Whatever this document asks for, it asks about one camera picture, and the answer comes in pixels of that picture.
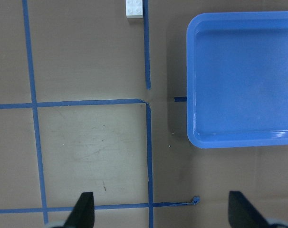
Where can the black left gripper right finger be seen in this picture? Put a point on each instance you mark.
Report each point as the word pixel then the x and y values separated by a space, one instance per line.
pixel 242 214

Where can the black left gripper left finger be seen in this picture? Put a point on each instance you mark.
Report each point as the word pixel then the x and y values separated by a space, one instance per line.
pixel 83 213

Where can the white block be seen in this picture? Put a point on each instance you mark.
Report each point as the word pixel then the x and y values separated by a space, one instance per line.
pixel 134 9

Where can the blue plastic tray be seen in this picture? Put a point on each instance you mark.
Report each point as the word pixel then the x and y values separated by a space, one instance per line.
pixel 237 79

